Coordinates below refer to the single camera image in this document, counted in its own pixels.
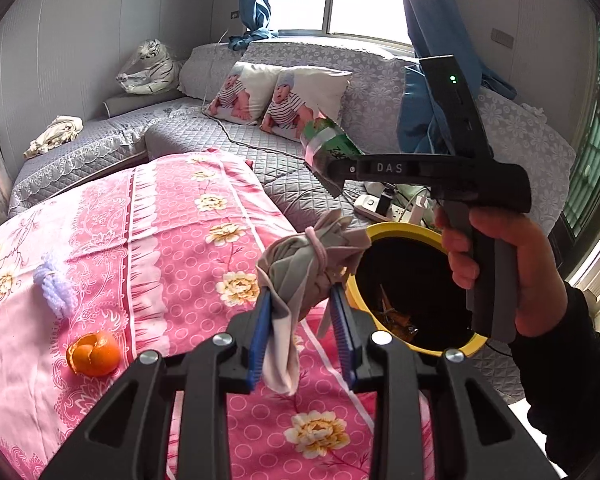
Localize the grey beige cloth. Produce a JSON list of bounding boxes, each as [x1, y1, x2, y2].
[[257, 209, 370, 396]]

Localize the green snack wrapper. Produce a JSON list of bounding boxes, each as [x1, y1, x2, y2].
[[300, 116, 363, 172]]

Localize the orange snack wrapper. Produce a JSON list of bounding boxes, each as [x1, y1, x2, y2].
[[379, 285, 418, 342]]

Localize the person's right forearm black sleeve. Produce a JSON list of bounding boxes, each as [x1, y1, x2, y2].
[[509, 286, 600, 479]]

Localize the yellow rimmed trash bin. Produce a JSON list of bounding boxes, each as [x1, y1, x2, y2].
[[346, 222, 486, 356]]

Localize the person's right hand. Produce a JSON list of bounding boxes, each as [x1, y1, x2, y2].
[[436, 202, 568, 342]]

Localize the green cloth on sofa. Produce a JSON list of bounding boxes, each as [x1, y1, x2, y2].
[[396, 184, 436, 211]]

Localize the white power strip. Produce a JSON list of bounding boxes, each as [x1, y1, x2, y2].
[[354, 193, 430, 226]]

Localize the pink floral bed sheet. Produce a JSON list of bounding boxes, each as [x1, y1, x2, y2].
[[0, 148, 437, 480]]

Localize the right blue curtain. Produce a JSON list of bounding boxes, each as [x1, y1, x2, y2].
[[396, 0, 517, 154]]

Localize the blue curtain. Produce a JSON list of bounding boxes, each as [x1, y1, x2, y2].
[[227, 0, 277, 51], [396, 0, 517, 154]]

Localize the right baby print pillow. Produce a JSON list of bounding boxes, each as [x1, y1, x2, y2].
[[260, 66, 352, 142]]

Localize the baby print pillow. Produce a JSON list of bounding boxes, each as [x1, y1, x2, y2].
[[204, 62, 283, 125], [260, 66, 352, 142]]

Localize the purple foam net sleeve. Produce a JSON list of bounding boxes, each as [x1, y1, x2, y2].
[[33, 259, 78, 320]]

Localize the left baby print pillow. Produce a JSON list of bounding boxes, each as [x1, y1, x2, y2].
[[204, 62, 283, 125]]

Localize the grey flat cushion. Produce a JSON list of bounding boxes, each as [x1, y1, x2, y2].
[[102, 89, 184, 117]]

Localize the left blue curtain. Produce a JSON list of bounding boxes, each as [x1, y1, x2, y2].
[[227, 0, 277, 51]]

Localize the white tiger plush toy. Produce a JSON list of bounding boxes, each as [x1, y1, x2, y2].
[[116, 39, 181, 96]]

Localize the beige crumpled cloth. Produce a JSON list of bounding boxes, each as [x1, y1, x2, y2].
[[23, 115, 83, 159]]

